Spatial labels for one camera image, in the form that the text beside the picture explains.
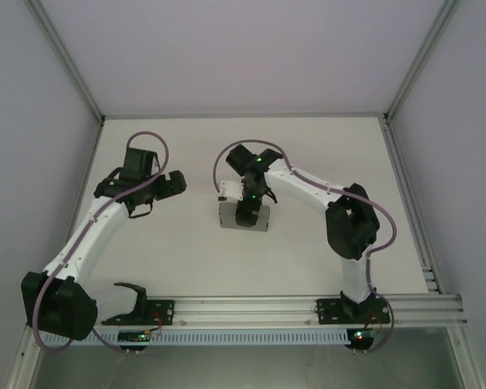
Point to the aluminium frame post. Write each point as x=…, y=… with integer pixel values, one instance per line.
x=421, y=56
x=65, y=61

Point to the aluminium side frame rail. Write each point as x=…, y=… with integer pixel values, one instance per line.
x=413, y=210

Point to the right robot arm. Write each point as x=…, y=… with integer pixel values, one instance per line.
x=303, y=182

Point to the grey corrugated paper box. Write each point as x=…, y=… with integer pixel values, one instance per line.
x=227, y=221

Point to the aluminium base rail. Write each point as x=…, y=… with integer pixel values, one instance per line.
x=247, y=310

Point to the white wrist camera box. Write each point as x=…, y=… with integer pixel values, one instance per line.
x=228, y=189

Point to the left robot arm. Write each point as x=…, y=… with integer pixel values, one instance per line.
x=85, y=243

